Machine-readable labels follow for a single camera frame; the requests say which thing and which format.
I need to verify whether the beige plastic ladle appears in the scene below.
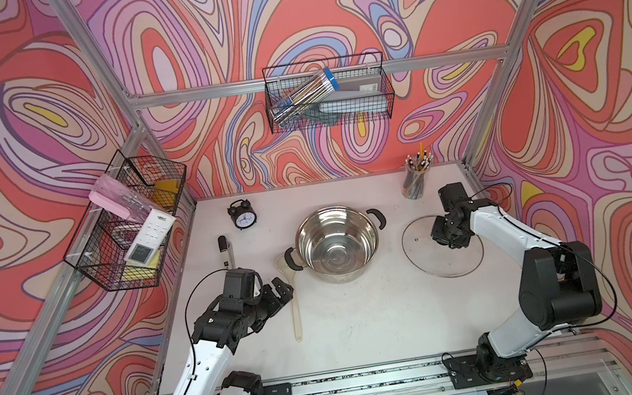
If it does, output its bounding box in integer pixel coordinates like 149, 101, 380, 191
275, 255, 304, 343

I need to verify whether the left wire basket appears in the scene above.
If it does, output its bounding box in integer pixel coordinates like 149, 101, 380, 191
63, 152, 187, 292

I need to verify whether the black marker pen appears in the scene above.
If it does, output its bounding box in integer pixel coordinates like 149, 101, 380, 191
217, 235, 236, 270

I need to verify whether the wire basket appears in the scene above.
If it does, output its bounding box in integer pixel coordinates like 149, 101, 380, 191
63, 152, 187, 292
261, 50, 396, 133

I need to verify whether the white device in basket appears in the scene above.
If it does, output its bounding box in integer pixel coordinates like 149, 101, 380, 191
124, 209, 176, 266

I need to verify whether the pack of pencils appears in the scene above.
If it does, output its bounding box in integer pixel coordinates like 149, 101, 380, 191
270, 68, 339, 127

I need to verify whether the glass pot lid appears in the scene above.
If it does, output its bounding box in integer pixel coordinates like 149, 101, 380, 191
401, 215, 485, 279

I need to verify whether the black alarm clock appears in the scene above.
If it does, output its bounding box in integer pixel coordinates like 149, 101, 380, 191
227, 199, 258, 230

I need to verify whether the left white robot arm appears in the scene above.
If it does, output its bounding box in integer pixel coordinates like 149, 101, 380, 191
173, 268, 294, 395

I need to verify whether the grey box in basket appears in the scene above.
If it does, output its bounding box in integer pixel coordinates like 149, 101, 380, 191
318, 83, 388, 114

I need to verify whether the pink box in basket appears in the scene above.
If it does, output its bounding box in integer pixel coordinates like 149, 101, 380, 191
89, 174, 140, 221

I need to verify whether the stainless steel pot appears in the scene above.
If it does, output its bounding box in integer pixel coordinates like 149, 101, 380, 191
283, 205, 387, 285

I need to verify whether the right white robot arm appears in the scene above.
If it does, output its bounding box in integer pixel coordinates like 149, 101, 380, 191
431, 183, 603, 383

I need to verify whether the pencil holder cup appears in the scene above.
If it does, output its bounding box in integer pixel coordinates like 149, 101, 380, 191
401, 143, 434, 200

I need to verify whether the back wire basket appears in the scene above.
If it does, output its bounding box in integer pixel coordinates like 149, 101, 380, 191
261, 50, 396, 133

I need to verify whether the yellow item in basket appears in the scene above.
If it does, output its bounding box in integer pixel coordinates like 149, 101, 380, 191
152, 179, 180, 210

